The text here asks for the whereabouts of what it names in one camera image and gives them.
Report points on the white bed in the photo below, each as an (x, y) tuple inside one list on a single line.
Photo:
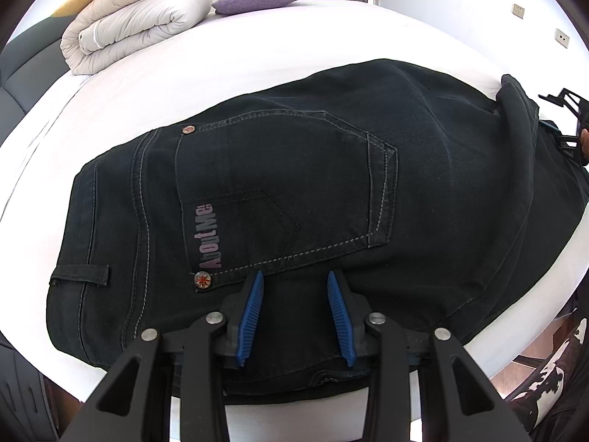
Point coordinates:
[(322, 32)]

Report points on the person's patterned trouser leg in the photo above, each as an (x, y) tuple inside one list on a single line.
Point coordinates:
[(552, 377)]

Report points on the purple pillow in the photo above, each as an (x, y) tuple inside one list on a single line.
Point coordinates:
[(262, 0)]

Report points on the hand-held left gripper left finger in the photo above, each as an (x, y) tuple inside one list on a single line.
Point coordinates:
[(251, 315)]

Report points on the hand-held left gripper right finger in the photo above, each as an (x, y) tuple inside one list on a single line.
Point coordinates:
[(339, 317)]

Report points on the folded beige duvet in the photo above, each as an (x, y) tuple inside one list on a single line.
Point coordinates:
[(138, 23)]

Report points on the white wall socket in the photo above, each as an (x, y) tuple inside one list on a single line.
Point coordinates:
[(562, 38), (518, 11)]

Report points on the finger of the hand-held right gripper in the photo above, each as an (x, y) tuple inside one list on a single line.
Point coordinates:
[(563, 139), (579, 103)]

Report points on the black denim pants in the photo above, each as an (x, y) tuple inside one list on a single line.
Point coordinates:
[(299, 170)]

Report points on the grey padded headboard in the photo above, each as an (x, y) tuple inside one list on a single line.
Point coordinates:
[(27, 69)]

